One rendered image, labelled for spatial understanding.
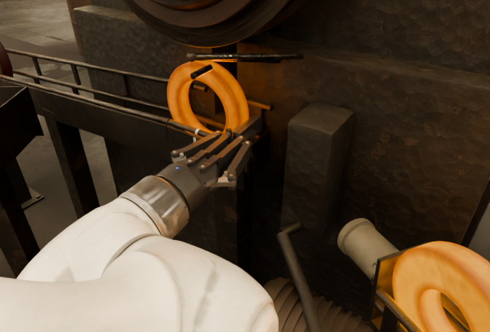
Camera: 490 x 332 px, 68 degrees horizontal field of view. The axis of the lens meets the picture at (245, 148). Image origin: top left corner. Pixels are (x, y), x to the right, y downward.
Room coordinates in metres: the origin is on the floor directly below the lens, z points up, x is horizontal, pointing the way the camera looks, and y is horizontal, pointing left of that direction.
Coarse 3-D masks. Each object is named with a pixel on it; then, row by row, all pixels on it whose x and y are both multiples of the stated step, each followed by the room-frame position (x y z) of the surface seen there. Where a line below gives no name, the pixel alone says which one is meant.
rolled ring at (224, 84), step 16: (192, 64) 0.64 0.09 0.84; (208, 64) 0.63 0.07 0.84; (176, 80) 0.66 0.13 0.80; (192, 80) 0.67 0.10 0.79; (208, 80) 0.61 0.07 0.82; (224, 80) 0.60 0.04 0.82; (176, 96) 0.66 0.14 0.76; (224, 96) 0.59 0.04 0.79; (240, 96) 0.60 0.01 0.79; (176, 112) 0.67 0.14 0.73; (192, 112) 0.68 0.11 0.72; (240, 112) 0.58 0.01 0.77
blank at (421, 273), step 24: (408, 264) 0.28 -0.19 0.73; (432, 264) 0.26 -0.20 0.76; (456, 264) 0.24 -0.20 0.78; (480, 264) 0.23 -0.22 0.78; (408, 288) 0.27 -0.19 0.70; (432, 288) 0.25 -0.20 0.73; (456, 288) 0.23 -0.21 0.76; (480, 288) 0.21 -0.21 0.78; (408, 312) 0.26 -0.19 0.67; (432, 312) 0.25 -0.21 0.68; (480, 312) 0.20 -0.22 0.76
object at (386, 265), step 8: (408, 248) 0.31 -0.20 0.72; (384, 256) 0.30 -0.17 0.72; (392, 256) 0.30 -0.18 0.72; (376, 264) 0.30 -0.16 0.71; (384, 264) 0.29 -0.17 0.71; (392, 264) 0.30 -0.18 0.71; (376, 272) 0.29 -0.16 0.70; (384, 272) 0.29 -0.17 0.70; (392, 272) 0.30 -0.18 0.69; (376, 280) 0.29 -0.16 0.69; (384, 280) 0.29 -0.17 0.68; (376, 288) 0.29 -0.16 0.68; (384, 288) 0.29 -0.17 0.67; (392, 288) 0.30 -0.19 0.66; (376, 296) 0.29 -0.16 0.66; (392, 296) 0.29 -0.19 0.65; (368, 312) 0.29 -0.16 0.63; (376, 312) 0.29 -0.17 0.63; (368, 320) 0.28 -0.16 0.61
